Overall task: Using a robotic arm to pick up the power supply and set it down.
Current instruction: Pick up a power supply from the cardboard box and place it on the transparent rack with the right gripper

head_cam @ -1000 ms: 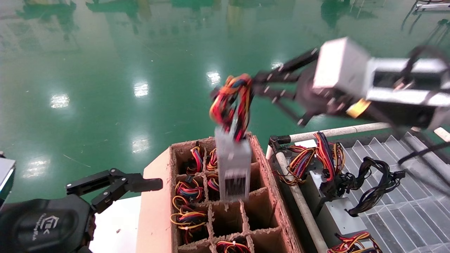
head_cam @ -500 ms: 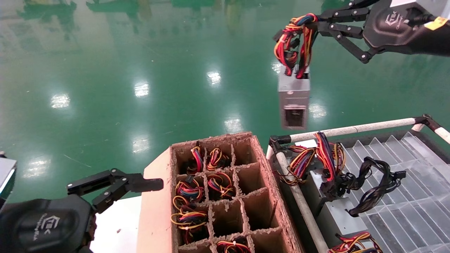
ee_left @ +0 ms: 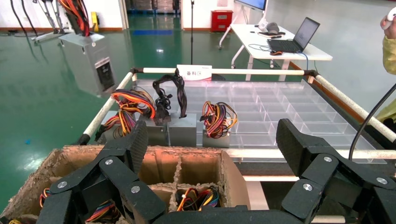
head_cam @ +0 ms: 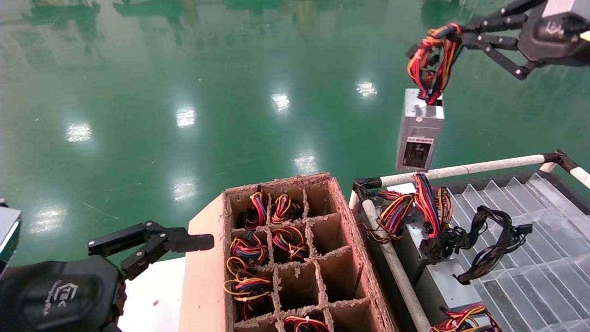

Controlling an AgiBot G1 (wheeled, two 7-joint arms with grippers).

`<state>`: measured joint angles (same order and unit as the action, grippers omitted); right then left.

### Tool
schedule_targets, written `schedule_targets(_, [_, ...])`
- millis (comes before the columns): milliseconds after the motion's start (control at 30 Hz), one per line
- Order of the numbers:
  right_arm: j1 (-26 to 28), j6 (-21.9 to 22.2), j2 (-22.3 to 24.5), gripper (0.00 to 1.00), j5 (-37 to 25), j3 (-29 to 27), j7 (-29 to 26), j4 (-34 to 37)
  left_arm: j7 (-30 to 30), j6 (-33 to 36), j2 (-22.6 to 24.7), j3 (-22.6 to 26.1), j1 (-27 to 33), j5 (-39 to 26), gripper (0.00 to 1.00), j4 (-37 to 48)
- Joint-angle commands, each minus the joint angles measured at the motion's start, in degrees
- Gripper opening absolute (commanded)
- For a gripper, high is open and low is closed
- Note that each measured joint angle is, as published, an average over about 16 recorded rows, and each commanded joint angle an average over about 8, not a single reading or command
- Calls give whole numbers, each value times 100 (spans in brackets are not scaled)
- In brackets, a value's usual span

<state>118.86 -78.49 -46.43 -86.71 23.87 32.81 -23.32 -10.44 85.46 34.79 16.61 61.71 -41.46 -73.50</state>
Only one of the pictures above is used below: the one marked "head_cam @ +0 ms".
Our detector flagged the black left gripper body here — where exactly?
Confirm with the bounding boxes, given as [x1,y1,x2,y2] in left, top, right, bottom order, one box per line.
[0,256,125,332]

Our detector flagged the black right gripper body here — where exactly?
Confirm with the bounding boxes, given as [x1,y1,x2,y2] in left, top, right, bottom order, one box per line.
[519,10,590,67]

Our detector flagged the brown cardboard divider box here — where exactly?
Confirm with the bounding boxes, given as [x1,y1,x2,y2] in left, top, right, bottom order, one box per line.
[179,173,399,332]

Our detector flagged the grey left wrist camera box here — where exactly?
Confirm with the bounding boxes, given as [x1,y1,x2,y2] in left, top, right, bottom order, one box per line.
[0,198,22,273]

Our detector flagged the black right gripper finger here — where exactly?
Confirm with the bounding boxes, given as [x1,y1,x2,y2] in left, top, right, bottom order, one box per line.
[461,0,549,35]
[460,33,535,81]

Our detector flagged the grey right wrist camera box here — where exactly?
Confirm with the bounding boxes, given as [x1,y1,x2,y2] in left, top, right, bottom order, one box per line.
[543,0,590,19]

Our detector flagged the grey power supply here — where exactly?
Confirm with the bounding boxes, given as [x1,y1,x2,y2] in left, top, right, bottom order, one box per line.
[270,225,308,263]
[229,230,269,267]
[413,206,534,319]
[282,311,328,332]
[364,173,454,277]
[395,23,464,173]
[243,187,268,230]
[224,257,273,320]
[431,303,503,332]
[270,194,302,225]

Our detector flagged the grey power supply, black cables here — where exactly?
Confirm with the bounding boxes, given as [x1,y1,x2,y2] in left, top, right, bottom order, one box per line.
[413,206,534,319]

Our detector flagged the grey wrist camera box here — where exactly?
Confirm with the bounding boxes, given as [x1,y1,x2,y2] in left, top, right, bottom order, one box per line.
[543,0,590,19]
[0,198,22,273]

